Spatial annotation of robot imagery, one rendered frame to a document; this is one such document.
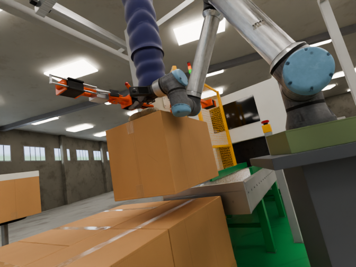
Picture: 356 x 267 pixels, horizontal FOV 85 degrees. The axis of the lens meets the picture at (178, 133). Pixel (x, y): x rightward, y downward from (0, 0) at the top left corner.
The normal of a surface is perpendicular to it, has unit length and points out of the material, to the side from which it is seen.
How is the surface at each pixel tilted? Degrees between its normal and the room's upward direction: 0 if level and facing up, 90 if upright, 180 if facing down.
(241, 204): 90
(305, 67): 97
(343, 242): 90
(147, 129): 90
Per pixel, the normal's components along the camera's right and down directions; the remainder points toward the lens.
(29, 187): 0.80, -0.25
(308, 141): -0.21, -0.13
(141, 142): -0.50, -0.05
